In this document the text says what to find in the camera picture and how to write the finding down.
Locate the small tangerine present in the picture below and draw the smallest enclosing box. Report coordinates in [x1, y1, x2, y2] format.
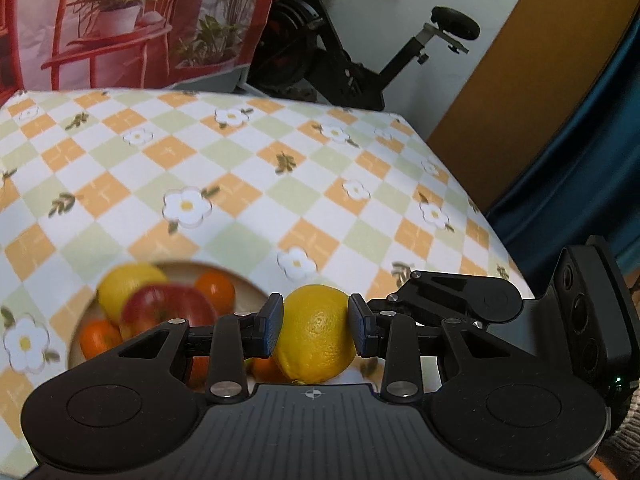
[250, 357, 286, 383]
[189, 355, 210, 388]
[194, 270, 236, 313]

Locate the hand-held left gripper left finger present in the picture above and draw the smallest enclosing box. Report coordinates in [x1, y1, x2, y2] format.
[96, 292, 285, 406]

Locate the dark blue curtain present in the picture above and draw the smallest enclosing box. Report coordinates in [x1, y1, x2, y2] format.
[487, 35, 640, 271]

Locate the brown wooden board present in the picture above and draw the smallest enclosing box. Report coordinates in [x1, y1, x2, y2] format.
[427, 0, 636, 213]

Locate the printed chair plant backdrop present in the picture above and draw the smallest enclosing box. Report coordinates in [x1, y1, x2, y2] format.
[0, 0, 283, 93]

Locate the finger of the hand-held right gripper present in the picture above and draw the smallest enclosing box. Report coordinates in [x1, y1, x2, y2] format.
[366, 269, 467, 329]

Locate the cream round plate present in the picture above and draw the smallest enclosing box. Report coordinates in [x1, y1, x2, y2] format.
[65, 260, 271, 396]

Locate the yellow lemon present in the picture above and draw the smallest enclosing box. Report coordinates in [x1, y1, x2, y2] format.
[272, 284, 357, 383]
[97, 262, 168, 323]

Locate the black exercise bike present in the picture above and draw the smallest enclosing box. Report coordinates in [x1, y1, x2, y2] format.
[247, 0, 481, 111]

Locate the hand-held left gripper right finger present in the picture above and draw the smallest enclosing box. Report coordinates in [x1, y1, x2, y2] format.
[348, 293, 534, 406]

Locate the large orange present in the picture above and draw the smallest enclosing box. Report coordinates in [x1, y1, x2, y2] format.
[79, 320, 123, 360]

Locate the red apple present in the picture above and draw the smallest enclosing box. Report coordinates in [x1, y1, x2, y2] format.
[119, 284, 218, 341]

